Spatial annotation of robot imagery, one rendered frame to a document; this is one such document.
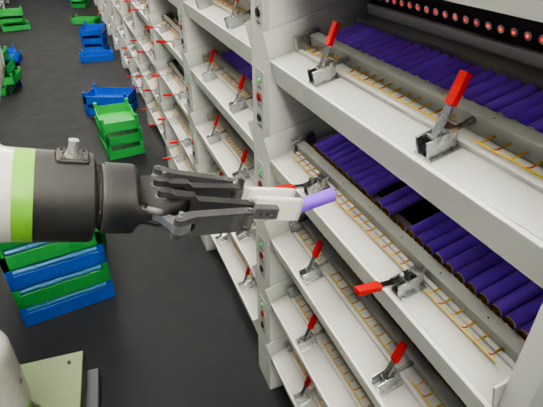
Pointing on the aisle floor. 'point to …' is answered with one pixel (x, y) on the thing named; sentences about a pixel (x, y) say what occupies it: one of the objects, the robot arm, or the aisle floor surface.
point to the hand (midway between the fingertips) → (271, 203)
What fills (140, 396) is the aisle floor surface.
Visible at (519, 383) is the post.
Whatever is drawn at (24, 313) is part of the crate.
